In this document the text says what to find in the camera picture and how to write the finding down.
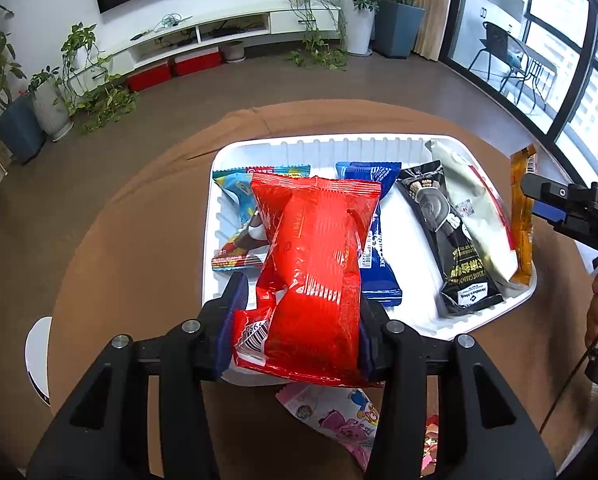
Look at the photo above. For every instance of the small white empty pot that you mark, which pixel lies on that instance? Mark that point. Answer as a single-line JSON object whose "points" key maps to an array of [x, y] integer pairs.
{"points": [[234, 51]]}

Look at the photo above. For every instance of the white balcony table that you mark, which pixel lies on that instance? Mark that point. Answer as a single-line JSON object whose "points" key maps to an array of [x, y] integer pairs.
{"points": [[536, 57]]}

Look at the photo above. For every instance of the blue snack packet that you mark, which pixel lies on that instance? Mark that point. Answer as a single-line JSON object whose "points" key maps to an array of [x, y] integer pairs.
{"points": [[376, 260]]}

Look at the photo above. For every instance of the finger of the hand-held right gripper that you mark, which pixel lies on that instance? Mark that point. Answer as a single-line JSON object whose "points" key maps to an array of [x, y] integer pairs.
{"points": [[546, 211], [554, 191]]}

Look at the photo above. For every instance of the pink cartoon snack packet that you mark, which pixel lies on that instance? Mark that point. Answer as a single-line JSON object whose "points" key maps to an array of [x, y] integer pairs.
{"points": [[329, 410]]}

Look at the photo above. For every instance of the bushy plant white planter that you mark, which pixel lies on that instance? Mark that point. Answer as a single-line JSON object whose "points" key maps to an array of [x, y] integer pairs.
{"points": [[359, 25]]}

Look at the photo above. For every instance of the teal yellow snack packet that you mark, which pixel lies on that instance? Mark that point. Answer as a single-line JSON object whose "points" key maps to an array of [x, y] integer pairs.
{"points": [[239, 195]]}

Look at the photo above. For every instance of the small plant ribbed white pot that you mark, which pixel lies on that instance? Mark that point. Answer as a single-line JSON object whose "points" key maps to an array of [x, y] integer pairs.
{"points": [[51, 112]]}

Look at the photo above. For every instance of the orange snack packet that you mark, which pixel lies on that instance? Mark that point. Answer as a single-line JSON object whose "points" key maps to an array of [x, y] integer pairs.
{"points": [[521, 225]]}

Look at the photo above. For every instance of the black snack packet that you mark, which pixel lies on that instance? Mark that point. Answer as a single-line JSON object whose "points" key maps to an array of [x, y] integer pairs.
{"points": [[444, 240]]}

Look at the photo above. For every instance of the tall broadleaf plant blue planter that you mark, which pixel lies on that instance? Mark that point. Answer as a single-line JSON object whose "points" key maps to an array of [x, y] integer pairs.
{"points": [[399, 25]]}

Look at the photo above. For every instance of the pothos vine plant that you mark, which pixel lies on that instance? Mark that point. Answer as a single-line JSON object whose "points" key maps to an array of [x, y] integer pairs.
{"points": [[86, 40]]}

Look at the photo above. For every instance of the tree plant blue planter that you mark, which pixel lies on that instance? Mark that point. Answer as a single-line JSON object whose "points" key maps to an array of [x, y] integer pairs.
{"points": [[16, 130]]}

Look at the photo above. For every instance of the black balcony chair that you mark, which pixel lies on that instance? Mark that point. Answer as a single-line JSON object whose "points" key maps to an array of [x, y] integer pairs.
{"points": [[496, 40]]}

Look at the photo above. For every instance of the white round stool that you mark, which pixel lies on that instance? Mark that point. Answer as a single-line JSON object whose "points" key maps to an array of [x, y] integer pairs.
{"points": [[36, 355]]}

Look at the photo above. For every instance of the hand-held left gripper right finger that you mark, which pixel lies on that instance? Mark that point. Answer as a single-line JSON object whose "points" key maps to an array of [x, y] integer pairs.
{"points": [[379, 342]]}

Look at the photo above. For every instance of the black remote control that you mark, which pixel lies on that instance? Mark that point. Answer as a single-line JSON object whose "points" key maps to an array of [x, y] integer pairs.
{"points": [[138, 36]]}

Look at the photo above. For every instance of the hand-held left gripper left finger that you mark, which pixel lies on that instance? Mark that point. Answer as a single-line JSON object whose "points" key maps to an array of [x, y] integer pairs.
{"points": [[226, 340]]}

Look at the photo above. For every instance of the large red snack packet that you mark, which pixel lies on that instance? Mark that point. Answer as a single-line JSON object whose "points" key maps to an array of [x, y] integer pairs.
{"points": [[309, 270]]}

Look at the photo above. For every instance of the beige curtain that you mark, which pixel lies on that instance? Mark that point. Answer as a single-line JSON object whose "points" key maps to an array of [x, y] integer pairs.
{"points": [[436, 10]]}

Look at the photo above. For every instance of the long cream snack packet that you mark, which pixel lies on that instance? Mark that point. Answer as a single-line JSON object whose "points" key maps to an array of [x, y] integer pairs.
{"points": [[471, 205]]}

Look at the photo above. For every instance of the glass balcony door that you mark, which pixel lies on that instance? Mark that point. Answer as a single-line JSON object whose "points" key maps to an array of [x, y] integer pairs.
{"points": [[591, 35]]}

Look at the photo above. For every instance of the round brown table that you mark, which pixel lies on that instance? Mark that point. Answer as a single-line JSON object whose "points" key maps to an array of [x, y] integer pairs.
{"points": [[144, 220]]}

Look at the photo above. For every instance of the white plastic tray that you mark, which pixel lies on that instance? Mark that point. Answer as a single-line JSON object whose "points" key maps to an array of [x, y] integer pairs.
{"points": [[409, 220]]}

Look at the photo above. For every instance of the white television cabinet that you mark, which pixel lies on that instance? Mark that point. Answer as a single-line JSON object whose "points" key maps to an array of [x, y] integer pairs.
{"points": [[299, 20]]}

